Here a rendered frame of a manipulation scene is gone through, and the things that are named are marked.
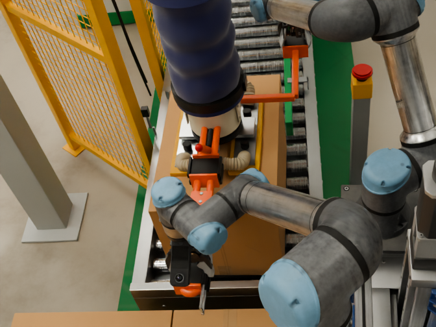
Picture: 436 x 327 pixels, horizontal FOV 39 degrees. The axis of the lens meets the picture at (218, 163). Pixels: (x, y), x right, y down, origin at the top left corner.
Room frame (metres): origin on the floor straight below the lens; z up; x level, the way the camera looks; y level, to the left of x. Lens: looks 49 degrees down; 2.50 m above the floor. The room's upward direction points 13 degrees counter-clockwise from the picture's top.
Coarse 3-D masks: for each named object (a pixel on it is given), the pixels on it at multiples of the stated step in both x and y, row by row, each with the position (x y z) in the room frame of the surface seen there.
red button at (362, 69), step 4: (360, 64) 1.54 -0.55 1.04; (364, 64) 1.54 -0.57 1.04; (352, 68) 1.54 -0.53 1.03; (356, 68) 1.53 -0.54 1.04; (360, 68) 1.53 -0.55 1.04; (364, 68) 1.52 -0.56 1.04; (368, 68) 1.52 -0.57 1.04; (352, 72) 1.52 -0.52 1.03; (356, 72) 1.51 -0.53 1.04; (360, 72) 1.51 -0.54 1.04; (364, 72) 1.50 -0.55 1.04; (368, 72) 1.50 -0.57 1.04; (356, 76) 1.50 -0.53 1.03; (360, 76) 1.49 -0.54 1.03; (364, 76) 1.49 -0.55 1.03; (368, 76) 1.49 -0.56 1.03; (360, 80) 1.50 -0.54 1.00; (364, 80) 1.50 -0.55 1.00
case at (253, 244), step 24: (168, 120) 1.54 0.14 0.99; (264, 120) 1.44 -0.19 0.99; (168, 144) 1.43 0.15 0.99; (264, 144) 1.33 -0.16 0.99; (168, 168) 1.32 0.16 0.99; (264, 168) 1.23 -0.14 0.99; (216, 192) 1.18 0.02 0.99; (168, 240) 1.16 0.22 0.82; (240, 240) 1.10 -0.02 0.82; (264, 240) 1.08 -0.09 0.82; (216, 264) 1.12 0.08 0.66; (240, 264) 1.10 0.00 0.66; (264, 264) 1.08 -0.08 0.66
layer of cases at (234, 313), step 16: (16, 320) 1.16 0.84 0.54; (32, 320) 1.14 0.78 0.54; (48, 320) 1.13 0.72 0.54; (64, 320) 1.11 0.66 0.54; (80, 320) 1.10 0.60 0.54; (96, 320) 1.08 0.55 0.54; (112, 320) 1.07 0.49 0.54; (128, 320) 1.05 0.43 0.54; (144, 320) 1.04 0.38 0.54; (160, 320) 1.03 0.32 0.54; (176, 320) 1.01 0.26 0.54; (192, 320) 1.00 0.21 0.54; (208, 320) 0.99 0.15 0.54; (224, 320) 0.97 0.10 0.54; (240, 320) 0.96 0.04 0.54; (256, 320) 0.95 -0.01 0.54
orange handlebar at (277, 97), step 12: (252, 96) 1.42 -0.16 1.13; (264, 96) 1.41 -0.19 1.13; (276, 96) 1.40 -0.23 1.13; (288, 96) 1.38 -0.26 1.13; (204, 132) 1.31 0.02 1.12; (216, 132) 1.30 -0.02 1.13; (204, 144) 1.27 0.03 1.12; (216, 144) 1.25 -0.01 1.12; (192, 192) 1.09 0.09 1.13; (204, 192) 1.08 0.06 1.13
